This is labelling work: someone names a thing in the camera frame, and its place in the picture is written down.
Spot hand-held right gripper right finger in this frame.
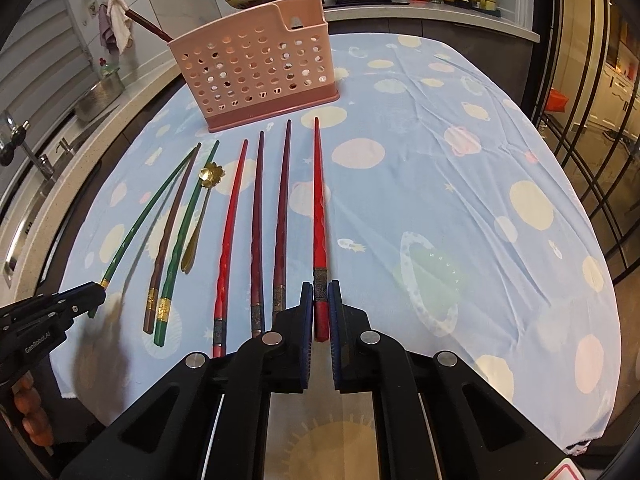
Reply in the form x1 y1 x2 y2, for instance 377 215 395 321
327 281 572 480

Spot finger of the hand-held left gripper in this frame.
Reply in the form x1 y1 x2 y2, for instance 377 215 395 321
58 282 109 321

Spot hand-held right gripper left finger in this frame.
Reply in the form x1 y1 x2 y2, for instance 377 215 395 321
59 282 315 480

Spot green chopstick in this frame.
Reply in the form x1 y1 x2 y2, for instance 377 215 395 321
153 140 221 348
88 146 200 318

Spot brown chopstick gold band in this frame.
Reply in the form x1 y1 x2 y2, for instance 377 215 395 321
142 142 202 335

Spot bright red chopstick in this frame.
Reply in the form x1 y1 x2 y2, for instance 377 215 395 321
311 117 332 343

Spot red chopstick dark band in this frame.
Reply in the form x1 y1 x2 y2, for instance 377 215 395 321
212 139 249 359

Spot gold flower spoon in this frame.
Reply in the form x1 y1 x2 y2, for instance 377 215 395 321
180 161 226 276

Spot pink perforated utensil holder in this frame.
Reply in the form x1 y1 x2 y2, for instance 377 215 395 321
166 0 341 134

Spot blue planet print tablecloth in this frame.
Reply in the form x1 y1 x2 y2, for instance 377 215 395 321
49 32 621 480

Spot chrome faucet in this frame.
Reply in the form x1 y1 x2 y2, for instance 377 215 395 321
0 110 56 181

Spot steel basin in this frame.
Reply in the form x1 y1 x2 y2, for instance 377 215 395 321
74 72 126 123

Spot purple hanging cloth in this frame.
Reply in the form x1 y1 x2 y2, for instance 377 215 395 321
97 4 118 51

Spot white hanging towel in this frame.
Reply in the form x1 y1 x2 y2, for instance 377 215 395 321
106 0 133 56

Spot orange bag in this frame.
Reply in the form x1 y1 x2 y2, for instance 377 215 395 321
546 87 571 113

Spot black framed glass door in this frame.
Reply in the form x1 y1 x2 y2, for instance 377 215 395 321
530 0 640 286

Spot orange bead string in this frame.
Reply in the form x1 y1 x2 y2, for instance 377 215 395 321
14 374 52 448

